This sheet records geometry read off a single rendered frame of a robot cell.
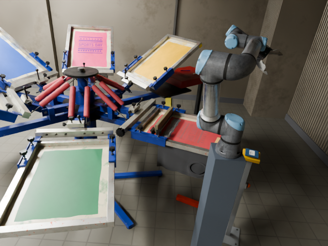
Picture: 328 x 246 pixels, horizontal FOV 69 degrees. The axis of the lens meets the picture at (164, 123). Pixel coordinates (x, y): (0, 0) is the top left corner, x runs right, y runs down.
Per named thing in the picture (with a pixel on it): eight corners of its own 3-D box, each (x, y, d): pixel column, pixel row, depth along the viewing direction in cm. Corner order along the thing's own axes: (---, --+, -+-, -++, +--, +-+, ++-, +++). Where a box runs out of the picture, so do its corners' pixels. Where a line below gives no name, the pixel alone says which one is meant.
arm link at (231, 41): (245, 37, 128) (249, 31, 136) (224, 34, 132) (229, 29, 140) (242, 51, 133) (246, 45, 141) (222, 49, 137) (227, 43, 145)
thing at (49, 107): (138, 103, 264) (138, 92, 258) (97, 136, 198) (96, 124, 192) (75, 89, 285) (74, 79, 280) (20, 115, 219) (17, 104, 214)
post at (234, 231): (239, 229, 239) (266, 150, 194) (237, 248, 221) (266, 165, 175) (217, 221, 245) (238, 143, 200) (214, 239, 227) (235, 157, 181)
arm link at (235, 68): (256, 63, 95) (270, 31, 131) (229, 58, 99) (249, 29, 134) (250, 89, 102) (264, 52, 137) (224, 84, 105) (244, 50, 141)
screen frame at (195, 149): (234, 126, 227) (235, 123, 225) (226, 161, 178) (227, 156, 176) (156, 109, 248) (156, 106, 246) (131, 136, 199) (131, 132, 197)
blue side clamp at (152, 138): (167, 144, 194) (167, 136, 191) (165, 147, 190) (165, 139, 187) (133, 135, 202) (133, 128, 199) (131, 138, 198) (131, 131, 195)
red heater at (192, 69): (189, 72, 356) (190, 64, 350) (213, 82, 326) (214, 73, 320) (156, 79, 320) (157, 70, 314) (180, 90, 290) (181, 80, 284)
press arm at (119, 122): (205, 143, 215) (206, 137, 212) (204, 146, 210) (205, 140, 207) (87, 113, 248) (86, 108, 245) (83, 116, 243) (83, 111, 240)
